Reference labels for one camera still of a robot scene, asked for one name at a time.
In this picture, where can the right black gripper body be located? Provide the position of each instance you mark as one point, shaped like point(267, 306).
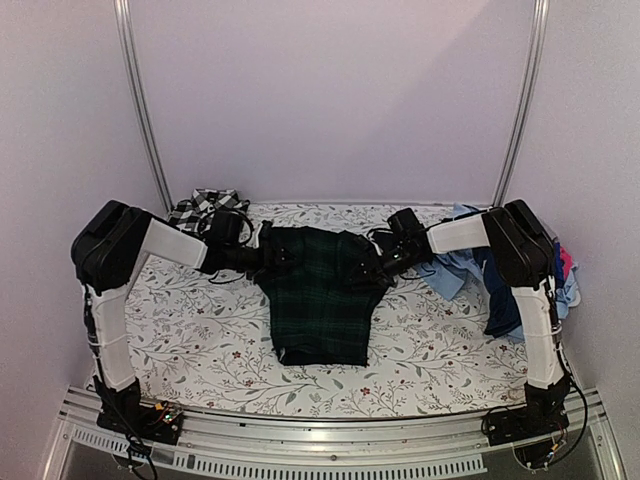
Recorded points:
point(383, 276)

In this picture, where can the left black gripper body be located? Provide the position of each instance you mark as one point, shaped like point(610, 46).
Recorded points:
point(267, 266)

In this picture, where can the dark green plaid garment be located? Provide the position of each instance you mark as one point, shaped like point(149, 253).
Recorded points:
point(319, 314)

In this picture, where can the black white checkered shirt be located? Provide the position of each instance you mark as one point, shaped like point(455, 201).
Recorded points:
point(194, 215)

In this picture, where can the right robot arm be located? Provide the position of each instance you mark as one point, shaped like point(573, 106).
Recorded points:
point(524, 255)

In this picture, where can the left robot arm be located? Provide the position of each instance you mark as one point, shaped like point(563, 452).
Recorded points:
point(105, 255)

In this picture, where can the light blue garment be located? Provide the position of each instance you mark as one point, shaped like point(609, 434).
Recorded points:
point(448, 273)

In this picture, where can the floral patterned table mat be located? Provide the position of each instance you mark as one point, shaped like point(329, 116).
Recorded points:
point(204, 341)

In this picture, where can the pink garment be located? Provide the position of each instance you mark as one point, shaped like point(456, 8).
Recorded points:
point(565, 259)

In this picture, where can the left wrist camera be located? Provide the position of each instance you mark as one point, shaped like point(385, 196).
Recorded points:
point(263, 234)

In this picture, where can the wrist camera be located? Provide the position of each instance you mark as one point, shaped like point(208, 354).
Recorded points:
point(263, 234)
point(382, 238)

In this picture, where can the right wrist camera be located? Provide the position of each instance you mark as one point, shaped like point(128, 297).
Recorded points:
point(382, 238)

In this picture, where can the front aluminium rail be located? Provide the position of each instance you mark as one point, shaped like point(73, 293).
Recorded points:
point(227, 445)

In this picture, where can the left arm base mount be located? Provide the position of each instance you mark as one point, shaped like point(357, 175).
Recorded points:
point(161, 423)

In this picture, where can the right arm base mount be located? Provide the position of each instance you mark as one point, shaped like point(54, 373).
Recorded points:
point(503, 425)

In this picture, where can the left aluminium frame post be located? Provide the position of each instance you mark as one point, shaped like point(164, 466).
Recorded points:
point(124, 24)

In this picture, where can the aluminium frame post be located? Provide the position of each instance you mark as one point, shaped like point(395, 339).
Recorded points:
point(124, 24)
point(525, 99)

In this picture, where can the right aluminium frame post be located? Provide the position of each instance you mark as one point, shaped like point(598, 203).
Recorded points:
point(525, 99)

